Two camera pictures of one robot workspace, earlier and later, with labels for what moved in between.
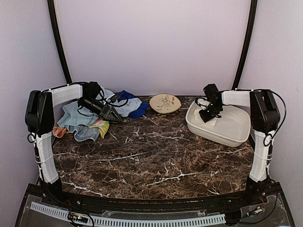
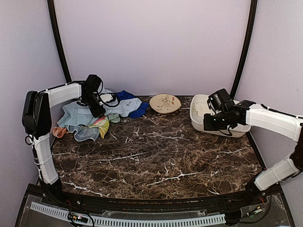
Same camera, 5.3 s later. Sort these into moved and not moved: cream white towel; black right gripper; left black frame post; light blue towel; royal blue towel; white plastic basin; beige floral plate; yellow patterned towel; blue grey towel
Moved: white plastic basin; black right gripper; cream white towel
Not moved: yellow patterned towel; light blue towel; beige floral plate; blue grey towel; royal blue towel; left black frame post
